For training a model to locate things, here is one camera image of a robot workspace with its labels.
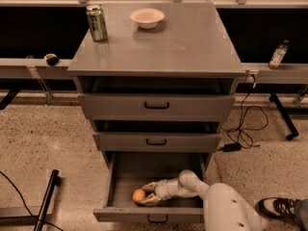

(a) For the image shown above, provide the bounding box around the green soda can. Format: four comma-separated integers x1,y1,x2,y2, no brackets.
86,5,108,41

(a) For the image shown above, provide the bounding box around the orange fruit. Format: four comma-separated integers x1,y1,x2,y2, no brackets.
132,189,146,203

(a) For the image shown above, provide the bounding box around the black cable on floor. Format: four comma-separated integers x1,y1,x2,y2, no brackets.
0,170,65,231

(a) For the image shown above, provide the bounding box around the grey top drawer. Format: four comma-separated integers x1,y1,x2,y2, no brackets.
78,93,235,121

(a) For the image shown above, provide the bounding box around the grey drawer cabinet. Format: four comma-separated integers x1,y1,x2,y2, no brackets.
66,2,247,161

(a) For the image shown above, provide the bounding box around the clear plastic bottle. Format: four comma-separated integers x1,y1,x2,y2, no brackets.
269,39,289,69

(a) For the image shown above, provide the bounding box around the white paper bowl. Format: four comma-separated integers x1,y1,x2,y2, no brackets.
130,8,165,29

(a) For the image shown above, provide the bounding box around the small black round object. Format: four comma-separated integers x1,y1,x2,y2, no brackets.
44,53,60,65

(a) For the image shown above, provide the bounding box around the grey drawer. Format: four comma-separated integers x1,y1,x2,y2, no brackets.
78,93,235,121
93,152,207,223
93,132,220,153

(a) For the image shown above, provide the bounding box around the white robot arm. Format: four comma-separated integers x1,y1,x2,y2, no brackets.
137,169,263,231

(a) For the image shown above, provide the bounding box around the black and white sneaker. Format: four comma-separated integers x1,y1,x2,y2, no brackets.
258,197,299,218

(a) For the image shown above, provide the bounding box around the grey middle drawer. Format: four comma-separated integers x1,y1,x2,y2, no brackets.
93,132,220,153

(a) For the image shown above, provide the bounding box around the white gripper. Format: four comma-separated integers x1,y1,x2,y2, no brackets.
141,178,183,207

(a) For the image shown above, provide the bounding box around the grey bottom drawer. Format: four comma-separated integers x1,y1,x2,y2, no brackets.
93,152,207,223

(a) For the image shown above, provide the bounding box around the black stand leg left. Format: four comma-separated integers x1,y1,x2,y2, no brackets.
34,169,61,231

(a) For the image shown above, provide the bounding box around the black power cable with adapter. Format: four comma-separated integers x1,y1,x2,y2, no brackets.
217,75,270,153

